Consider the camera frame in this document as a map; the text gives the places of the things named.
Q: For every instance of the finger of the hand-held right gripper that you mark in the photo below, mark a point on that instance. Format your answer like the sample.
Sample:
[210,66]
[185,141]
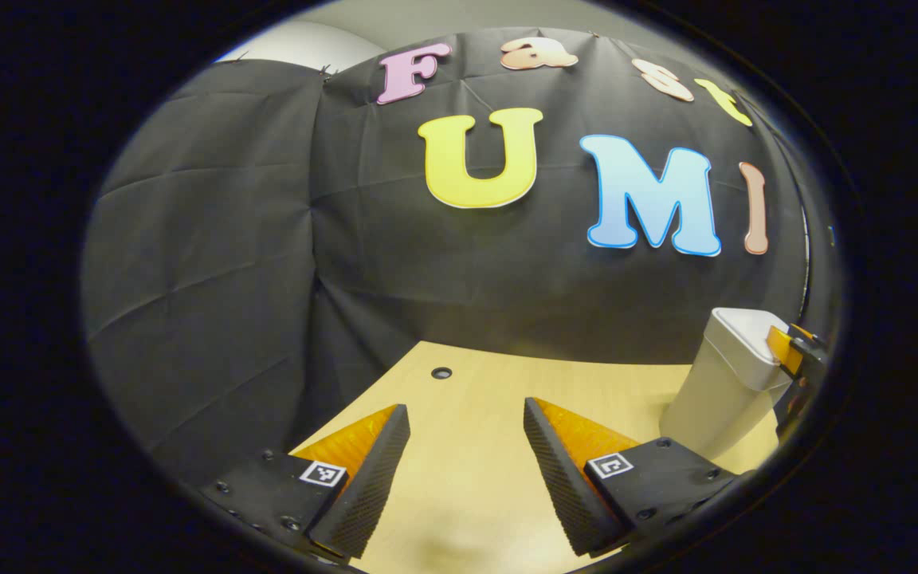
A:
[786,349]

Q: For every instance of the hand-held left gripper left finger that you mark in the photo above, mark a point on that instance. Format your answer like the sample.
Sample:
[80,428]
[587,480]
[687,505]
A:
[371,486]

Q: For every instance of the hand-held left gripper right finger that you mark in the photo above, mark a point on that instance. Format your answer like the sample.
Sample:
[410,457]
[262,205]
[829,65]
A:
[555,478]

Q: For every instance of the grey desktop garbage bin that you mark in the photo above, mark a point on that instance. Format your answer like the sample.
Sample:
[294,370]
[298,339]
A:
[718,391]

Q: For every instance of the wooden desktop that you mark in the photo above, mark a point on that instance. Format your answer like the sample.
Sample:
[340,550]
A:
[467,414]

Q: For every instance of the black backdrop cloth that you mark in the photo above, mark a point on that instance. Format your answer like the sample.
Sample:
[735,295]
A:
[228,239]

